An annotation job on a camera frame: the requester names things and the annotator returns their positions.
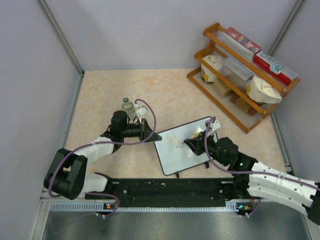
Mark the red white wrap box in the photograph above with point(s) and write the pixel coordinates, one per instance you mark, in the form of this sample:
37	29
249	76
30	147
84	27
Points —
274	68

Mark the clear glass bottle green cap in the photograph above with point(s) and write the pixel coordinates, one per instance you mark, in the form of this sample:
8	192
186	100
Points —
129	107

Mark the white whiteboard black frame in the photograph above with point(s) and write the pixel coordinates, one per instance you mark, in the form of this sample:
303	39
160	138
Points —
174	155

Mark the tan sponge block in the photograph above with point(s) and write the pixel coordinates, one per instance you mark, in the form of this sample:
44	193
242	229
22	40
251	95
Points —
222	89

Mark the grey white box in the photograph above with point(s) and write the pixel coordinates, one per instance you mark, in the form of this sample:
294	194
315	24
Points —
234	68

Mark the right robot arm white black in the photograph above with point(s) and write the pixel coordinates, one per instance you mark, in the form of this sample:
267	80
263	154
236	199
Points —
252	178

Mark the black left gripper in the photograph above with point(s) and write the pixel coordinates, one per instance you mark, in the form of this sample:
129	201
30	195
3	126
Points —
145	131

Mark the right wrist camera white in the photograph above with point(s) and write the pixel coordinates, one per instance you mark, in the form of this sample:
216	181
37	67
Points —
214	127

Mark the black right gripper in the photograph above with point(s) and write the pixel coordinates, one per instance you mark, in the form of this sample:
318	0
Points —
196	144

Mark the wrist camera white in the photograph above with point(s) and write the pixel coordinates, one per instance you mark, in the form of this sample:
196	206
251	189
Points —
140	110
214	127

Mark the orange wooden shelf rack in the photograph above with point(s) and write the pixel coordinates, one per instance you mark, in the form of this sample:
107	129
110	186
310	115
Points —
210	59

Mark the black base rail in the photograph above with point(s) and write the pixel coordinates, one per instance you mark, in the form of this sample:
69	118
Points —
174	192

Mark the red white foil box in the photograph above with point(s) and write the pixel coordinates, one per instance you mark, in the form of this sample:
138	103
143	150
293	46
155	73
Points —
240	43

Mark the brown block on shelf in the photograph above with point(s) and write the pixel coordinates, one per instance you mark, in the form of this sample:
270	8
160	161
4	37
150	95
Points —
242	104

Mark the white cup paper cover right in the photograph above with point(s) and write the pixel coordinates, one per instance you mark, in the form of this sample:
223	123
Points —
262	92

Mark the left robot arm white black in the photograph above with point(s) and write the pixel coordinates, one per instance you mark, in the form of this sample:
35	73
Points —
67	175

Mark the yellow capped white marker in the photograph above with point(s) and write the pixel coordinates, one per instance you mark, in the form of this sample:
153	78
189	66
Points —
189	138

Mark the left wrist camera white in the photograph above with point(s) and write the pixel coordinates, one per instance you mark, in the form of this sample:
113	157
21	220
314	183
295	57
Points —
140	110

